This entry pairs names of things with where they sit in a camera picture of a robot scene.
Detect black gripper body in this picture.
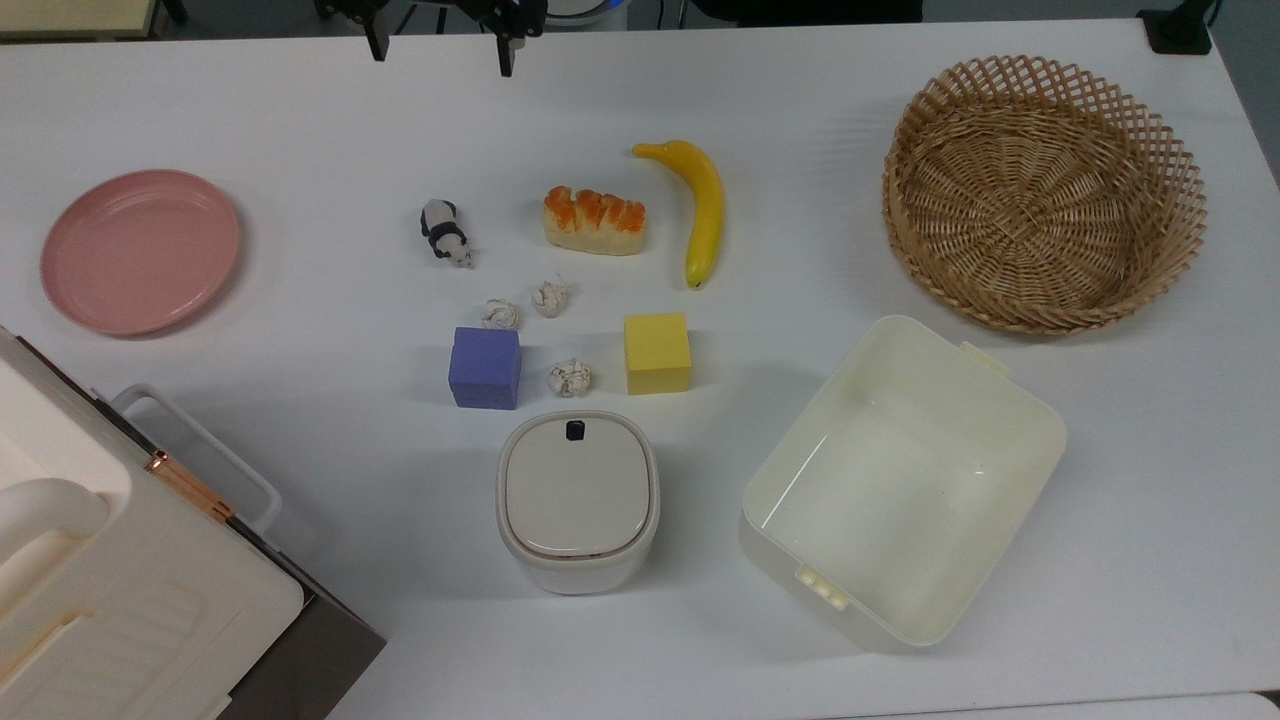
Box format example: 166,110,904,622
315,0,549,41

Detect orange glazed bread loaf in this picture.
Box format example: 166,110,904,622
542,185,648,257

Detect round wicker basket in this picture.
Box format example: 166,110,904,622
882,54,1208,336

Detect panda figurine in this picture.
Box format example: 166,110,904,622
419,198,473,269

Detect yellow banana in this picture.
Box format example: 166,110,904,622
631,139,725,291

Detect beige wooden side table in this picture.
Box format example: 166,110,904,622
0,0,166,42

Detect purple foam cube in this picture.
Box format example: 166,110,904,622
447,326,523,411

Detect pink round plate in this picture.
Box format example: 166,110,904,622
40,168,242,337

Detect yellow foam cube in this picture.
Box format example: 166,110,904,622
623,312,693,396

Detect small beige lidded trash can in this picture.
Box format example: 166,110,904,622
496,409,661,597

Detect cream plastic open bin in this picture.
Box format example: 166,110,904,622
738,314,1068,655

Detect dark wood drawer cabinet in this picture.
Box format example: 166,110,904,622
15,335,388,720

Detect white drawer handle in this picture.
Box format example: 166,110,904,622
108,383,283,536

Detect cream storage box with handle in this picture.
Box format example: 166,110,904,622
0,325,306,720

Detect black clamp mount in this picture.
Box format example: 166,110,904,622
1138,0,1216,56

